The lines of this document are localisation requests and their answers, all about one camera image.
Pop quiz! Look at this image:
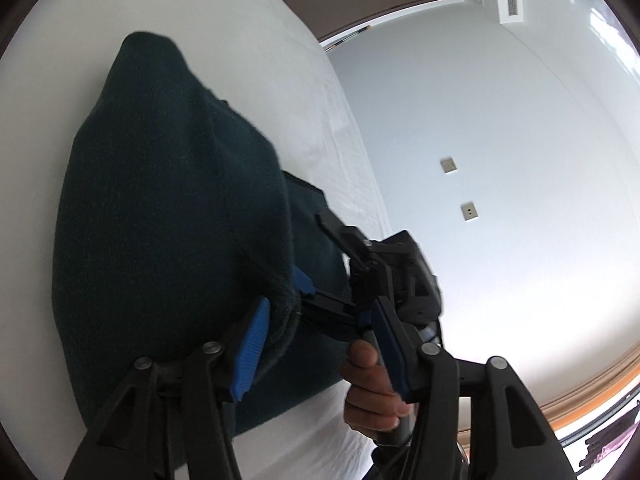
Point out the beige wall socket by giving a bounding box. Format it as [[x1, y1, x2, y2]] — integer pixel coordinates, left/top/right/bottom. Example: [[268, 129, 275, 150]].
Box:
[[461, 202, 478, 221], [440, 157, 458, 174]]

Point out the dark green knit sweater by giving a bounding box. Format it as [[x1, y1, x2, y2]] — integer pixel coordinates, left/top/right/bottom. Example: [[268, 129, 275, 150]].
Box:
[[52, 32, 349, 438]]

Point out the lower beige wall socket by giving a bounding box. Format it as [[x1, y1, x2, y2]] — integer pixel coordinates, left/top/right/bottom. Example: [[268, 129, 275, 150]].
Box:
[[461, 202, 478, 221]]

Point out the upper beige wall socket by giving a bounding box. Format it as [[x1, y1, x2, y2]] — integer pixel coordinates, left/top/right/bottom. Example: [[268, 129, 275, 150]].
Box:
[[440, 157, 458, 174]]

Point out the person's right hand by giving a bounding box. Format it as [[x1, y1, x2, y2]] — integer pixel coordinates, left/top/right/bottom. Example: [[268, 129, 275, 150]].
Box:
[[340, 339, 416, 443]]

